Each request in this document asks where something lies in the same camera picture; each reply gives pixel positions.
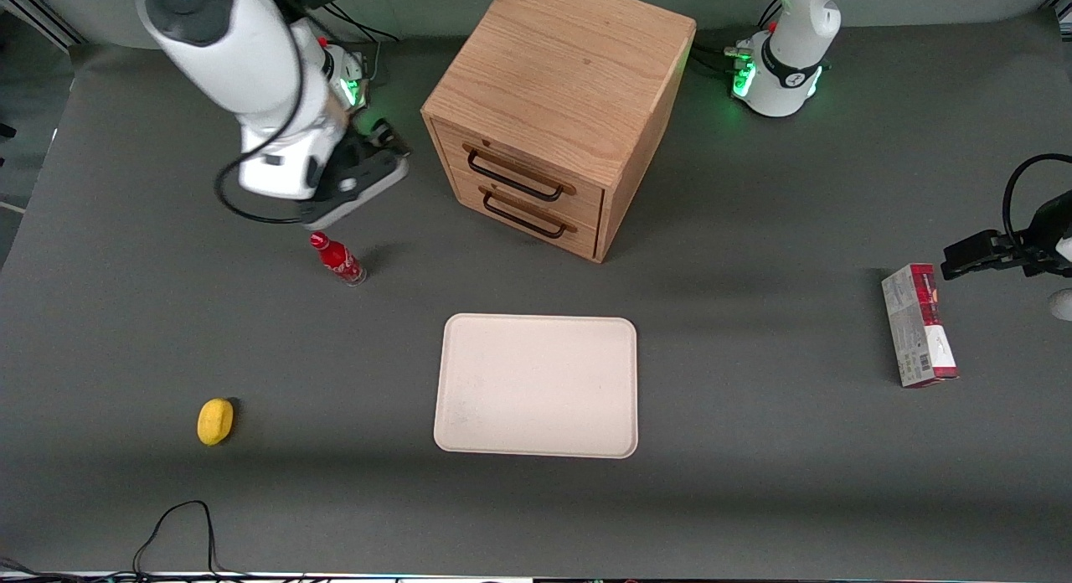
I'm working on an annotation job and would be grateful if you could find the beige plastic tray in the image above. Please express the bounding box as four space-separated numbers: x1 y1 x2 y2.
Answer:
433 313 639 459

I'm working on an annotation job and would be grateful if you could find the red and white carton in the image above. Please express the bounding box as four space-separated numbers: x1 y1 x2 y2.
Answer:
881 263 960 389

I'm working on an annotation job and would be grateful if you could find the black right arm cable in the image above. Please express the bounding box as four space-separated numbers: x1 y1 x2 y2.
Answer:
214 0 338 226

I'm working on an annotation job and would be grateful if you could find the black metal drawer handle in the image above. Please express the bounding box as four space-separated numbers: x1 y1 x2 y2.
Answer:
479 183 579 240
463 143 579 204

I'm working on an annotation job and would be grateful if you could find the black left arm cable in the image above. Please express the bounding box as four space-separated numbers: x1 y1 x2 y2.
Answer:
1001 152 1072 250

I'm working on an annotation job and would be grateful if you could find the black looped table cable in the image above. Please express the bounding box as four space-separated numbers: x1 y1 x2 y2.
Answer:
132 499 220 577

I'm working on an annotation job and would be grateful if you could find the wooden drawer front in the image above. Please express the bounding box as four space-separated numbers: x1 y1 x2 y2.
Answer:
448 164 604 262
430 116 606 228

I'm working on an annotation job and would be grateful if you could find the wooden drawer cabinet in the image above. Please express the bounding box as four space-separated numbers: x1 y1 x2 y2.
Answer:
420 0 698 264

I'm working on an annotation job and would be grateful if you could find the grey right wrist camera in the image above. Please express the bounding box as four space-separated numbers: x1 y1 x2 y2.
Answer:
300 153 413 232

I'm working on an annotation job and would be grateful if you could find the aluminium frame profile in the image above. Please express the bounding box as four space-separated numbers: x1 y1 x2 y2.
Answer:
0 0 86 49

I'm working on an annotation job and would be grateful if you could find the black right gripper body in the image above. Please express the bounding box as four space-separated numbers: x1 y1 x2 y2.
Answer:
317 133 401 205

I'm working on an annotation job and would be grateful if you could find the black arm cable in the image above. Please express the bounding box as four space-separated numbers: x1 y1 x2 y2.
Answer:
214 0 338 226
1001 152 1072 250

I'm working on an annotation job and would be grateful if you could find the black base cable bundle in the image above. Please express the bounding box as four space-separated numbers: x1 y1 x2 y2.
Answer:
321 1 401 46
689 44 755 81

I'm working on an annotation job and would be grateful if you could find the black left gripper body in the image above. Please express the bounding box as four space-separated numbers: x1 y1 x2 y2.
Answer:
1016 191 1072 277

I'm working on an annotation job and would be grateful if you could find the red cola bottle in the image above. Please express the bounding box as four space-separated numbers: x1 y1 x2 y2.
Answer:
309 230 368 287

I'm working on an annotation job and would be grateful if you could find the yellow lemon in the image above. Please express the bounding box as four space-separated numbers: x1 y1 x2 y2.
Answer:
197 398 235 446

